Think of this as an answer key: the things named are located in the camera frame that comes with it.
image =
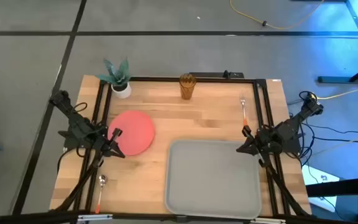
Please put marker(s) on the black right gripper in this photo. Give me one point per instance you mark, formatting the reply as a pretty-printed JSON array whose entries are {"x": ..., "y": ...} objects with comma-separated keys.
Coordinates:
[{"x": 266, "y": 141}]

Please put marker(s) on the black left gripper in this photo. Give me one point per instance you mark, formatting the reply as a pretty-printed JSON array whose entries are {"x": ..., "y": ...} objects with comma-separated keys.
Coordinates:
[{"x": 105, "y": 145}]

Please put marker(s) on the red round plate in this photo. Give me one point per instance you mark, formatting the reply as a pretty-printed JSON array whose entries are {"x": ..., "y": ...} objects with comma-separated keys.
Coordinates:
[{"x": 135, "y": 130}]

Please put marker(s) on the grey plastic tray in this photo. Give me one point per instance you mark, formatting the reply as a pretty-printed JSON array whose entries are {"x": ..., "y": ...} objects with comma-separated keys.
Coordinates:
[{"x": 213, "y": 180}]

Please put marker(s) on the amber ribbed plastic cup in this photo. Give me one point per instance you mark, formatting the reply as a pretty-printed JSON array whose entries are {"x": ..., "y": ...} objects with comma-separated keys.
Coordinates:
[{"x": 187, "y": 90}]

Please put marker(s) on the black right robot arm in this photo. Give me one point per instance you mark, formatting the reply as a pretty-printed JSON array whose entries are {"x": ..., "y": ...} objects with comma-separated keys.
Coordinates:
[{"x": 291, "y": 126}]

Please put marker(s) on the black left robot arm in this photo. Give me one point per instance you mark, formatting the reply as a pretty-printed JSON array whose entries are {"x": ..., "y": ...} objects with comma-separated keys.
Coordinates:
[{"x": 76, "y": 121}]

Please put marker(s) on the green plant in white pot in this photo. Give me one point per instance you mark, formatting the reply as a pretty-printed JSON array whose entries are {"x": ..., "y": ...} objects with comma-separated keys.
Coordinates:
[{"x": 121, "y": 90}]

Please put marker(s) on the black box at table edge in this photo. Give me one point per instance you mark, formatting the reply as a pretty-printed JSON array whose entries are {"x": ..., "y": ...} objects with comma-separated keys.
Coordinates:
[{"x": 210, "y": 75}]

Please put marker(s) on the white paper sheet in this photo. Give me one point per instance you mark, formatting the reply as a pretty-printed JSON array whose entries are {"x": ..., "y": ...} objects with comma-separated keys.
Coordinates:
[{"x": 322, "y": 179}]

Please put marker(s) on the black rig beam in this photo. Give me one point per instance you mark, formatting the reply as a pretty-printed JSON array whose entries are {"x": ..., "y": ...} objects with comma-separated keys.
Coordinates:
[{"x": 346, "y": 186}]

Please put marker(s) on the black rig crossbeam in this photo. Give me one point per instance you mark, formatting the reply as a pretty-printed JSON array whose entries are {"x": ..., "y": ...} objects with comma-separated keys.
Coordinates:
[{"x": 26, "y": 217}]

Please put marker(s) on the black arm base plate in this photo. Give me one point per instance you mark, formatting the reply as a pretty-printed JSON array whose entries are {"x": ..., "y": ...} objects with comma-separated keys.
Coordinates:
[
  {"x": 71, "y": 143},
  {"x": 294, "y": 145}
]

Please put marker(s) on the black aluminium table frame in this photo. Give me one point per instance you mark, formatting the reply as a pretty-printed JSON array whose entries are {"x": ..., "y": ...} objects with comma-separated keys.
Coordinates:
[{"x": 89, "y": 193}]

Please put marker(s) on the silver metal bracket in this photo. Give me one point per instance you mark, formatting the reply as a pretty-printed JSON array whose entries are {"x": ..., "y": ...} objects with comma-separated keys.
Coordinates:
[
  {"x": 95, "y": 217},
  {"x": 267, "y": 221}
]

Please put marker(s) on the blue metal table frame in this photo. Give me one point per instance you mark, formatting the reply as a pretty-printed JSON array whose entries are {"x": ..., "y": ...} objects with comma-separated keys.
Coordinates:
[{"x": 337, "y": 80}]

